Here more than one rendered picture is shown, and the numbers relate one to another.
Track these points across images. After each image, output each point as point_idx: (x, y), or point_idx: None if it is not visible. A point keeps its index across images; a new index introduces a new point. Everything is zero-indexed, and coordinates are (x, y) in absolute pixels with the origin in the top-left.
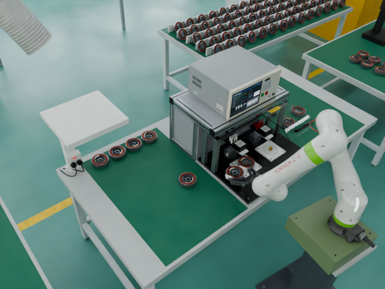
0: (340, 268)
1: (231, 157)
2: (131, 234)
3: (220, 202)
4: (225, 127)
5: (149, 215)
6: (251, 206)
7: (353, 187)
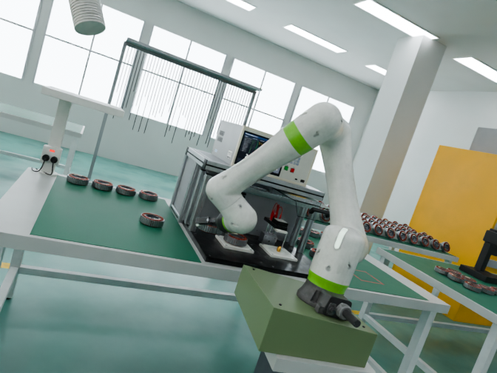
0: (286, 356)
1: (223, 235)
2: (31, 209)
3: (171, 245)
4: (223, 166)
5: (72, 212)
6: (207, 263)
7: (348, 227)
